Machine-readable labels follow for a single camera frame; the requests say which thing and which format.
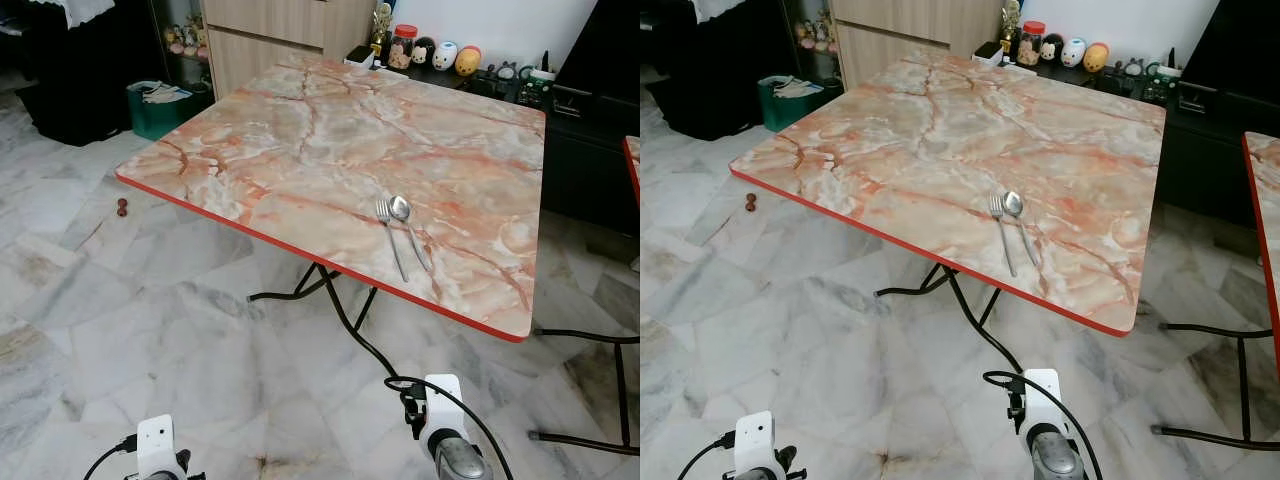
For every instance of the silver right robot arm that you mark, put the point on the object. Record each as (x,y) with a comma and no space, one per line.
(1058,458)
(460,463)

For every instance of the silver metal fork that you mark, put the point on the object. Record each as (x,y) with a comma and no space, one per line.
(397,255)
(1008,250)

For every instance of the silver metal spoon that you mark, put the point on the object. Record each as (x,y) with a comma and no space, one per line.
(400,208)
(1013,203)

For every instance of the marble pattern folding table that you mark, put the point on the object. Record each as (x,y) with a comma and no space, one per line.
(1265,200)
(330,150)
(950,140)
(600,335)

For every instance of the green storage bin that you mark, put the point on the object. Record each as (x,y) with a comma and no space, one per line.
(155,115)
(785,110)

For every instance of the small grey figurine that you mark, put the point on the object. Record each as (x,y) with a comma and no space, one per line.
(505,72)
(1133,67)

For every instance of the small white box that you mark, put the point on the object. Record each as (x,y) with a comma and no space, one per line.
(359,57)
(987,52)

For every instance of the yellow round plush toy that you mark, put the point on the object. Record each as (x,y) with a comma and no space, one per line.
(468,62)
(1097,57)

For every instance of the white round plush toy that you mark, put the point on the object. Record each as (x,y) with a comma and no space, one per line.
(446,56)
(1073,52)

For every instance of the red lidded snack jar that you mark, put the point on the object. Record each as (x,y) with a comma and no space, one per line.
(402,52)
(1030,47)

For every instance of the white green mug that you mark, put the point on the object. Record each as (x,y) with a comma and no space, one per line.
(1166,73)
(542,78)

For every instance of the black round plush toy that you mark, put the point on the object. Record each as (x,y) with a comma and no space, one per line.
(425,53)
(1052,48)

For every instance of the gold trophy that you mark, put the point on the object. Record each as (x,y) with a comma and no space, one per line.
(381,25)
(1011,20)

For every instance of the light wooden cabinet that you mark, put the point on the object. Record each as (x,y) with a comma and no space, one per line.
(280,40)
(900,35)

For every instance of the large black furniture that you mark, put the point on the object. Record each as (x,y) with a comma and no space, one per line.
(710,75)
(70,80)

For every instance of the black television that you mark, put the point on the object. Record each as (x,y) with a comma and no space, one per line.
(610,50)
(1240,50)

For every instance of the dark shelf with figurines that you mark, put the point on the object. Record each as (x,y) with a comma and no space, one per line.
(185,40)
(812,35)

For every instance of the white lace cloth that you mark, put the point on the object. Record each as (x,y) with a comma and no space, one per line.
(718,8)
(75,10)

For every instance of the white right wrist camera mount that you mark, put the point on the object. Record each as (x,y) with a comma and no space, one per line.
(1042,395)
(443,400)

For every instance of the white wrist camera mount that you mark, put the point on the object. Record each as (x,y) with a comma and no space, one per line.
(443,400)
(155,445)
(1042,395)
(755,440)

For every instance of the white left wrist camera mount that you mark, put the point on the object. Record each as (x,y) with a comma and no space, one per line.
(755,440)
(155,445)

